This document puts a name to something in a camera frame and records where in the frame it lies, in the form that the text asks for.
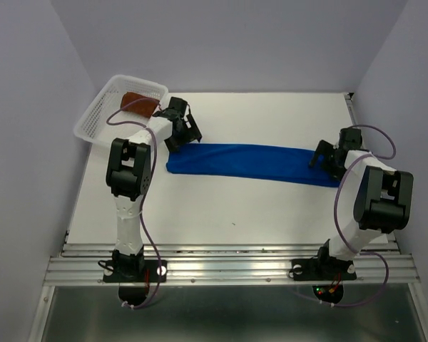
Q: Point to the white plastic basket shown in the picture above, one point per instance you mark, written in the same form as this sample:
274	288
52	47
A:
92	126

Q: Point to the brown towel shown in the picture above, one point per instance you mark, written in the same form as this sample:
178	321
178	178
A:
138	104

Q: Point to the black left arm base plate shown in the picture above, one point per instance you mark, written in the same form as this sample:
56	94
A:
146	271

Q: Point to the aluminium rail frame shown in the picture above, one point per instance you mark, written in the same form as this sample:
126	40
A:
228	243

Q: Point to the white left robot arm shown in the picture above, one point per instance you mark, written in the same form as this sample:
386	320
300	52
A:
131	164

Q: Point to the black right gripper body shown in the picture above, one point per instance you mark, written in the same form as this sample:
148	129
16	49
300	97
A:
337	171

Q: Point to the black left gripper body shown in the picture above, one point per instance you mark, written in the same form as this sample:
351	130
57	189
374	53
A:
177	139

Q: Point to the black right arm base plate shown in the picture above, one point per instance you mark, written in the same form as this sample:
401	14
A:
316	270

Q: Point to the blue towel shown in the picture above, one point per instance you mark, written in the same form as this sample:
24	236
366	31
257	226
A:
261	162

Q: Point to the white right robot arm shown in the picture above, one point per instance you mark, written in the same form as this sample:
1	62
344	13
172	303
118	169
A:
382	203

